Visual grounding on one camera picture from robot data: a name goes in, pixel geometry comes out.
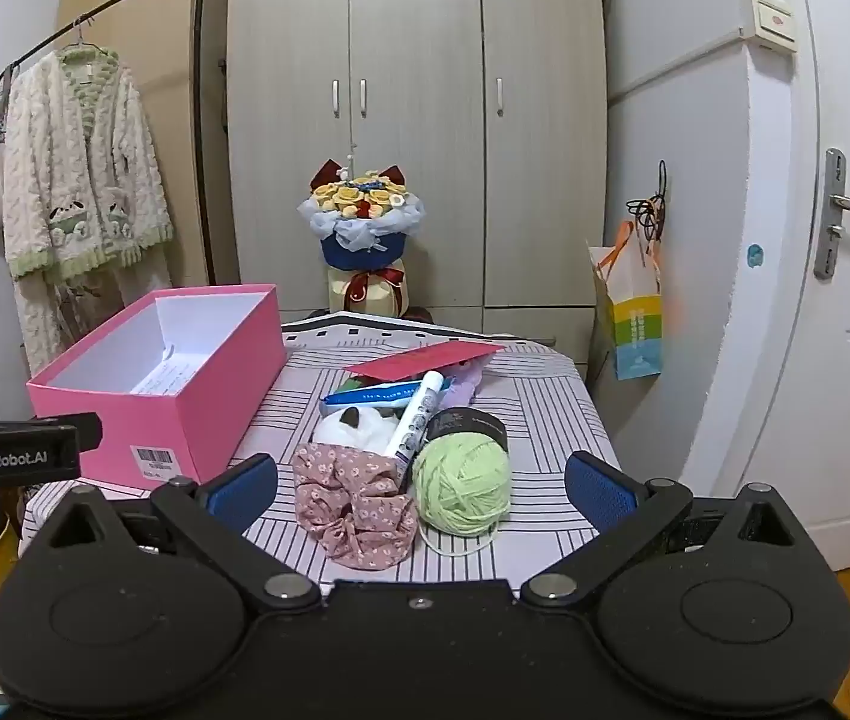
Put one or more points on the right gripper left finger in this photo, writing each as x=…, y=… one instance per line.
x=208, y=521

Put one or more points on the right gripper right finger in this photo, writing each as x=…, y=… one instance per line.
x=634, y=521

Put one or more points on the pink floral scrunchie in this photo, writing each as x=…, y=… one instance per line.
x=349, y=500

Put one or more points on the pink cardboard box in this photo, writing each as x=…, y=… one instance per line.
x=175, y=378

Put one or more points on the green yarn ball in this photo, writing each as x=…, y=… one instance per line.
x=462, y=484

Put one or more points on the white plush cat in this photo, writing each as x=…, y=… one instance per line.
x=357, y=427

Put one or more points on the blue wet wipes pack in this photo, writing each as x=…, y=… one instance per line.
x=382, y=396

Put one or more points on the white tube with cap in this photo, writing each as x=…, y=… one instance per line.
x=406, y=439

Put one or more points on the red envelope card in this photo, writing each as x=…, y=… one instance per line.
x=415, y=362

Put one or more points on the colourful paper gift bag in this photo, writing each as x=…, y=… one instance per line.
x=629, y=304

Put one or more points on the purple plush toy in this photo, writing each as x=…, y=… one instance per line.
x=462, y=380

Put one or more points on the cream knitted cardigan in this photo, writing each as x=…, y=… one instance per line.
x=40, y=302

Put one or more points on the flower bouquet blue wrap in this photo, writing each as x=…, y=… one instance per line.
x=362, y=222

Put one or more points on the black clothes rack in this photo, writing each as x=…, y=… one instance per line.
x=86, y=188

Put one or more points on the beige wardrobe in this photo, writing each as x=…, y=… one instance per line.
x=495, y=112

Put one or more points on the silver door handle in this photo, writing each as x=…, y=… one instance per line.
x=835, y=203

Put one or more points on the white wall switch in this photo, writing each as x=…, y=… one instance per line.
x=769, y=24

